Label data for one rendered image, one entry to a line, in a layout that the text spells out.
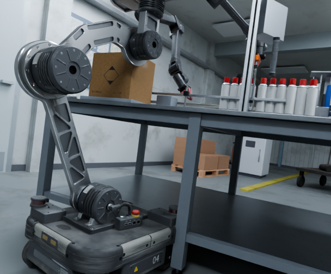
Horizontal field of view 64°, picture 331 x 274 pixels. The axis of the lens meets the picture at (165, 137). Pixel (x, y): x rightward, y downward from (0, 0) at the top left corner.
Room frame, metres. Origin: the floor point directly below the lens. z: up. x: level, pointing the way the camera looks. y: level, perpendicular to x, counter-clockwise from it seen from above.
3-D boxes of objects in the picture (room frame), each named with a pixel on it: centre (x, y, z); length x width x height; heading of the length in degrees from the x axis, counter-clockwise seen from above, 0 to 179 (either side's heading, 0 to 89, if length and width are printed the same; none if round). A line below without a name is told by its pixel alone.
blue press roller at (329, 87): (1.47, -0.86, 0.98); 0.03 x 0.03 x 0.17
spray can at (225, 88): (1.67, -0.34, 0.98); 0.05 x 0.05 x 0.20
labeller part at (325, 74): (1.53, -0.86, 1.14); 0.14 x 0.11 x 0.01; 64
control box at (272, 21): (1.51, -0.49, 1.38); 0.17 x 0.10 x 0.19; 120
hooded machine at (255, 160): (5.81, -1.94, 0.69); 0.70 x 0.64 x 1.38; 145
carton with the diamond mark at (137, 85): (1.66, 0.31, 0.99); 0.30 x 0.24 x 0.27; 63
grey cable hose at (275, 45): (1.47, -0.54, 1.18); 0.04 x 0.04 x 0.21
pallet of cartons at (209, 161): (5.20, -0.77, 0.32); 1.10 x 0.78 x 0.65; 136
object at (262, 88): (1.58, -0.53, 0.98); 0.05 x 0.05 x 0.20
